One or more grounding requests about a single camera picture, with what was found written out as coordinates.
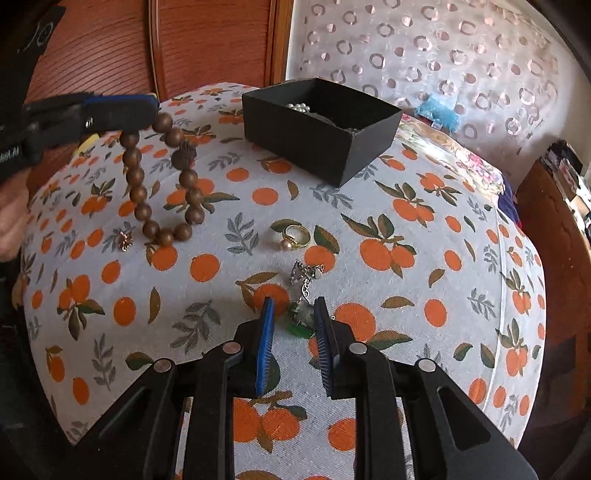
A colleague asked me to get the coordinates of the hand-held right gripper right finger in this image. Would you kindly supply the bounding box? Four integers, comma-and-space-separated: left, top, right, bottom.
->
313, 296, 539, 480

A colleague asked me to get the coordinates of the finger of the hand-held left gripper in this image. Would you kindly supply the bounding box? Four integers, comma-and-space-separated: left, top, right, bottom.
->
32, 104, 160, 147
25, 92, 158, 121

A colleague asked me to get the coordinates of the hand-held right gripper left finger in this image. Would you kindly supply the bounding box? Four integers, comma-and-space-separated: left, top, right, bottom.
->
69, 296, 278, 480

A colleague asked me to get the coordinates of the silver green pendant earring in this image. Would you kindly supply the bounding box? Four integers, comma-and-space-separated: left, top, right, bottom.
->
285, 259, 338, 339

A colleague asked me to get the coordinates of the brown wooden bead bracelet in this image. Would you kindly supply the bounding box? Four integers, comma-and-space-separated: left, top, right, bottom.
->
121, 112, 206, 247

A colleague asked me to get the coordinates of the black cardboard box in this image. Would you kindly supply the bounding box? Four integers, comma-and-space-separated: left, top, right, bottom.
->
241, 77, 403, 188

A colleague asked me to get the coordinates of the person's left hand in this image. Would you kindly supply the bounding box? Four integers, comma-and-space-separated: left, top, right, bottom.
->
0, 178, 32, 264

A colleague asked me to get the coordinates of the wooden slatted wardrobe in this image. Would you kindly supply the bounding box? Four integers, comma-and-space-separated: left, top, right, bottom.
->
28, 0, 295, 121

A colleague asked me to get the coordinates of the orange fruit printed cloth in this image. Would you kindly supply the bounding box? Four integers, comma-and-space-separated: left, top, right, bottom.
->
18, 83, 548, 480

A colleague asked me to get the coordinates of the floral quilt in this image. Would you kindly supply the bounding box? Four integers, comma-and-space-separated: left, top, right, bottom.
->
397, 115, 509, 200

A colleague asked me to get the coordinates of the dark blue bed sheet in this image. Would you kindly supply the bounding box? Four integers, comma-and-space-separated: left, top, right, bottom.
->
498, 178, 523, 228

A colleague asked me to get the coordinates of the wooden low cabinet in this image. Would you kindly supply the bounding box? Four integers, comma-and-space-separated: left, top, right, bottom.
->
515, 157, 591, 301

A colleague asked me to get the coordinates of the blue plastic bag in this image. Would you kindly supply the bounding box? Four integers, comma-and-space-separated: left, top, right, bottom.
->
414, 95, 463, 133

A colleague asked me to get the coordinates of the stack of clothes and books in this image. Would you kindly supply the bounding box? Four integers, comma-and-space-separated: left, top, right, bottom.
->
542, 141, 591, 232

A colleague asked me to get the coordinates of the gold ring with pearl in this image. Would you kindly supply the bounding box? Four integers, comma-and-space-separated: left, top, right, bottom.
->
278, 223, 314, 253

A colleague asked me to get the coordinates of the circle patterned wall cloth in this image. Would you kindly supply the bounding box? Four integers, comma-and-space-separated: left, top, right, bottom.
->
284, 0, 583, 154

